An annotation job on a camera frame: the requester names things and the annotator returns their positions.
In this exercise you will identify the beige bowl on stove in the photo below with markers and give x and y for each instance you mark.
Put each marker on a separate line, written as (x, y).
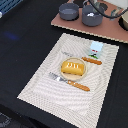
(125, 20)

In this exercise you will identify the beige woven placemat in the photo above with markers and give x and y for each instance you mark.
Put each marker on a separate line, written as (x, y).
(78, 107)

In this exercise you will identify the orange toy bread loaf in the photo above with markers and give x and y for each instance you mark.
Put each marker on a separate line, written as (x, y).
(72, 68)

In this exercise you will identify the white blue toy tube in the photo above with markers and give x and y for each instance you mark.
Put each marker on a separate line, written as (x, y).
(90, 14)

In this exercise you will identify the knife with orange handle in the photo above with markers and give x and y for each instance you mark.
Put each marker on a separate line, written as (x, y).
(84, 58)

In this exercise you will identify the fork with orange handle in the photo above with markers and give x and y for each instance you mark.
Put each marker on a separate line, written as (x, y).
(77, 85)

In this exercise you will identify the large grey pot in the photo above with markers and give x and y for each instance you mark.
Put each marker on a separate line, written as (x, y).
(96, 9)

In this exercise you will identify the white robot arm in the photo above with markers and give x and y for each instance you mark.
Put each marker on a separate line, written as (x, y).
(119, 3)

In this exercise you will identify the light blue milk carton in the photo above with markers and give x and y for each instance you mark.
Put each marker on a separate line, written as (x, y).
(95, 49)

